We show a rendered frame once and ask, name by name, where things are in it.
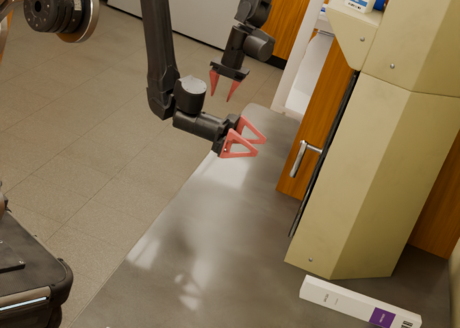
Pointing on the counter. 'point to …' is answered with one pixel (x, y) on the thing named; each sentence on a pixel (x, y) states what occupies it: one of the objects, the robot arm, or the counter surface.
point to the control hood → (353, 29)
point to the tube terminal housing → (387, 140)
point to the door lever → (302, 156)
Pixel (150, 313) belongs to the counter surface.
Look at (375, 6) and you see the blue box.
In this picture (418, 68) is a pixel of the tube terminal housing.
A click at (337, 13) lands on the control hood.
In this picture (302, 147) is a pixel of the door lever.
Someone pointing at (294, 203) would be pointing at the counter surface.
